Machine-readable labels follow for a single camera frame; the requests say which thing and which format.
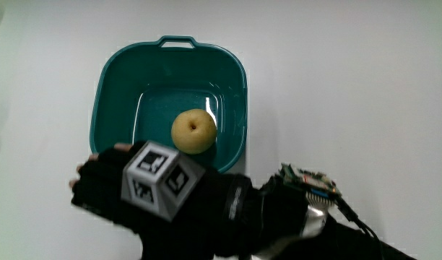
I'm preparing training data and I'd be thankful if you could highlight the person's right hand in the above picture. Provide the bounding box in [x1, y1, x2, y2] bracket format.
[69, 139, 232, 260]

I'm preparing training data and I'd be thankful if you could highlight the yellow pear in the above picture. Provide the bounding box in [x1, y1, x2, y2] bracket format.
[170, 108, 218, 155]

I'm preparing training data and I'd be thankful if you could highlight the teal plastic basin plate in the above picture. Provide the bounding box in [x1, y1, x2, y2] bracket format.
[89, 35, 248, 174]

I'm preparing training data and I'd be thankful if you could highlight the person's right forearm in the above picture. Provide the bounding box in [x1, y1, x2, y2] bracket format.
[214, 173, 417, 260]

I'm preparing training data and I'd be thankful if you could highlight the green circuit board module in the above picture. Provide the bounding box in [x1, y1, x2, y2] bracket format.
[278, 162, 342, 207]

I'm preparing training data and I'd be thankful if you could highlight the black cable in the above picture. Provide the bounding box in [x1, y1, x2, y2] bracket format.
[334, 196, 385, 260]

